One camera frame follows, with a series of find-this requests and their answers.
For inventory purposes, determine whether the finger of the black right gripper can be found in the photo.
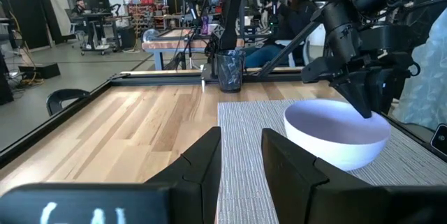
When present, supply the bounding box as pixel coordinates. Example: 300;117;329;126
330;75;366;119
349;71;373;119

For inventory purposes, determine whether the faceted dark glass tumbler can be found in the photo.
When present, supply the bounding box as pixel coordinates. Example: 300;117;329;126
215;49;247;94

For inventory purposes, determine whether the white office chair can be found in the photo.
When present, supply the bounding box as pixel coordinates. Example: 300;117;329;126
274;24;327;68

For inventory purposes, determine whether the white patterned cloth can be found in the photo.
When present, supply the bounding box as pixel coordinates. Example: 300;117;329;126
390;0;447;131

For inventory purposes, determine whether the grey woven placemat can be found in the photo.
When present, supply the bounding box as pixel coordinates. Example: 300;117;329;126
217;98;447;224

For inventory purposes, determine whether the distant person at desk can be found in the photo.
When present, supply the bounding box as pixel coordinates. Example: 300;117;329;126
71;0;87;16

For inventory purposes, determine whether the white ribbed bowl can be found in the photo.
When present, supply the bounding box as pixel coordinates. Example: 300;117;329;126
283;98;392;172

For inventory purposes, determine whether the black phone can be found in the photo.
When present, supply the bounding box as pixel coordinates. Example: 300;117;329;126
430;123;447;156

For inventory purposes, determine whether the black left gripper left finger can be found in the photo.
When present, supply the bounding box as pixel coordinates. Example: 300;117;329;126
145;126;223;224

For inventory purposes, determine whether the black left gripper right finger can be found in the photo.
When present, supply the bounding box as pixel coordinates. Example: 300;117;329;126
261;128;388;224

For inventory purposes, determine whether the wooden workshop table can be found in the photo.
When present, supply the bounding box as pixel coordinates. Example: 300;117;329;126
141;27;245;71

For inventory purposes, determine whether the seated person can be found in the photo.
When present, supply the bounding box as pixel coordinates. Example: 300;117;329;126
243;0;319;68

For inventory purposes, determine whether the rolling desk with monitor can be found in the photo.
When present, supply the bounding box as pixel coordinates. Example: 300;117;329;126
69;0;122;57

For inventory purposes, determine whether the black upright frame post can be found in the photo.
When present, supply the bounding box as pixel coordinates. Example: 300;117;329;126
218;0;249;52

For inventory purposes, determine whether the purple bottle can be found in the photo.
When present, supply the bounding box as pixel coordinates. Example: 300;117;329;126
200;14;210;36

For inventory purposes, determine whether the black box on floor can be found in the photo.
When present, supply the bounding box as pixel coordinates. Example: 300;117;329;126
17;62;61;80

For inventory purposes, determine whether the black diagonal frame strut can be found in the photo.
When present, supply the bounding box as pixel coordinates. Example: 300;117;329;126
257;20;323;79

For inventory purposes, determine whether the red storage shelf rack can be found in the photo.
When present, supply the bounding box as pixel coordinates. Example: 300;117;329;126
126;0;166;30

